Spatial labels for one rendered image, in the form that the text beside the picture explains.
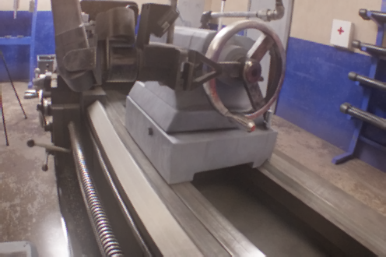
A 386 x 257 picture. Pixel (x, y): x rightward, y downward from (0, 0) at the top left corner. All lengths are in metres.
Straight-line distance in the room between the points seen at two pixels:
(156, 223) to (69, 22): 0.38
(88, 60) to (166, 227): 0.30
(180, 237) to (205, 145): 0.23
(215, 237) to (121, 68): 0.32
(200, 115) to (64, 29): 0.35
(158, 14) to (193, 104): 0.25
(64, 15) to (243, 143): 0.48
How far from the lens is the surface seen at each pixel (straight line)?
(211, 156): 0.60
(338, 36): 3.75
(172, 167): 0.56
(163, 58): 0.43
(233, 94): 0.65
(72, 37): 0.44
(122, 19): 0.45
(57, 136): 1.18
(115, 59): 0.41
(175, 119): 0.57
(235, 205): 0.75
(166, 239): 0.45
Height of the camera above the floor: 1.16
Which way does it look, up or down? 18 degrees down
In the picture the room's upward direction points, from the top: 9 degrees clockwise
